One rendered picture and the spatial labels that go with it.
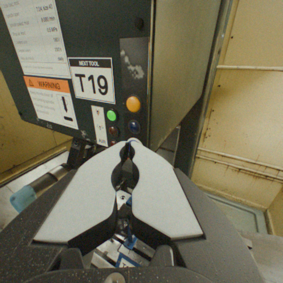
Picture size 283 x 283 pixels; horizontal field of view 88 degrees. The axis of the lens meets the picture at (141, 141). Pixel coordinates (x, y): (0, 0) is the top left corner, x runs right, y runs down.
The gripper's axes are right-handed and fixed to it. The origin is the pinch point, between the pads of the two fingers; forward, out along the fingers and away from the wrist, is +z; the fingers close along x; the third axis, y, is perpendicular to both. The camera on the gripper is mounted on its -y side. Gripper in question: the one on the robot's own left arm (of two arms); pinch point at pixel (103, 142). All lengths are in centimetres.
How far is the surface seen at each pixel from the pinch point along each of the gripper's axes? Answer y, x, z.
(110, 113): -24.4, 24.7, -22.0
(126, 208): 23.7, 17.0, -9.4
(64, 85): -28.2, 13.0, -21.4
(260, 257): 68, 84, 26
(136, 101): -27.4, 30.2, -22.1
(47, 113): -20.9, 3.9, -21.5
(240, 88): -15, 52, 81
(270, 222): 80, 100, 66
